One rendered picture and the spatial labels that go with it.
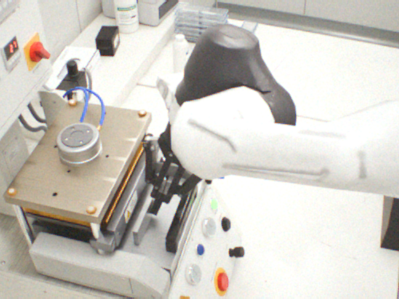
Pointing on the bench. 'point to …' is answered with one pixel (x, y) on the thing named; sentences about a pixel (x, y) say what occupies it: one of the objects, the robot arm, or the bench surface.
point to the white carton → (84, 56)
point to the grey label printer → (145, 9)
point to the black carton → (108, 41)
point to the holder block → (61, 231)
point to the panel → (223, 240)
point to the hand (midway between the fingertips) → (159, 198)
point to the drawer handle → (179, 220)
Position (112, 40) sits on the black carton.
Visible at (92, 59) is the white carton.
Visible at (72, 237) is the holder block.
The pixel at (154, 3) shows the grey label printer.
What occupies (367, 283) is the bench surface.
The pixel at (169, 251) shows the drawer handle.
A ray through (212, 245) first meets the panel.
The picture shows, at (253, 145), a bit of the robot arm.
